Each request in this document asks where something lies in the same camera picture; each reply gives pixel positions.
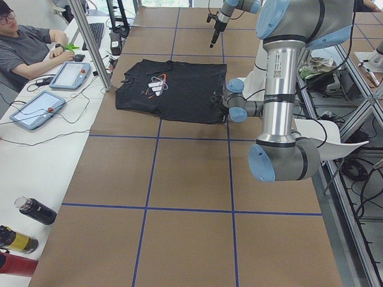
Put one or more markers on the black water bottle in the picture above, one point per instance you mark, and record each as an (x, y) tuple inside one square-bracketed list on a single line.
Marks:
[(35, 210)]

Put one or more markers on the black keyboard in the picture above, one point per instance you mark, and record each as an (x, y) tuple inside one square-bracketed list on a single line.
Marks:
[(97, 30)]

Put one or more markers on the far teach pendant tablet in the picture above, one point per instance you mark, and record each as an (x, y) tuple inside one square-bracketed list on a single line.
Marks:
[(70, 76)]

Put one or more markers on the teach pendant tablet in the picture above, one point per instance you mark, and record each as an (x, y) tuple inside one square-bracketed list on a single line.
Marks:
[(38, 110), (70, 76)]

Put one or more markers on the red bottle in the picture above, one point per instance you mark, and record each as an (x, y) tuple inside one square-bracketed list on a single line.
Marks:
[(17, 266)]

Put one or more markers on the aluminium frame post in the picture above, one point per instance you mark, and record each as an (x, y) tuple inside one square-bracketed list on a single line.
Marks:
[(87, 35)]

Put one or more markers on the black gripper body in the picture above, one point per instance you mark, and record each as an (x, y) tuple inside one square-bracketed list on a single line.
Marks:
[(217, 27), (222, 112)]

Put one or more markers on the near teach pendant tablet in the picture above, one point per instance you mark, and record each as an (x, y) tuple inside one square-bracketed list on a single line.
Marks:
[(38, 110)]

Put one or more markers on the white plastic chair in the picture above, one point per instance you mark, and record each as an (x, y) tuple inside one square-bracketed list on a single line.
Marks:
[(325, 135)]

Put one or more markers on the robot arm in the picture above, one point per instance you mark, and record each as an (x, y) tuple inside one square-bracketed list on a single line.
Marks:
[(225, 13), (285, 28)]

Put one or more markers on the black computer mouse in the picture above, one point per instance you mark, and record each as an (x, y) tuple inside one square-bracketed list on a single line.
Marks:
[(79, 57)]

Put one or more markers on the seated person grey shirt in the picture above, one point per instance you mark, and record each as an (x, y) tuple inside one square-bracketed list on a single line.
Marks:
[(28, 52)]

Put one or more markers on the black graphic t-shirt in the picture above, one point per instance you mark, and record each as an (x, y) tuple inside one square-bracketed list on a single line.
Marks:
[(174, 91)]

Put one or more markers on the yellow black bottle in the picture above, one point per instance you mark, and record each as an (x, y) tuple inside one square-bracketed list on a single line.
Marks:
[(14, 241)]

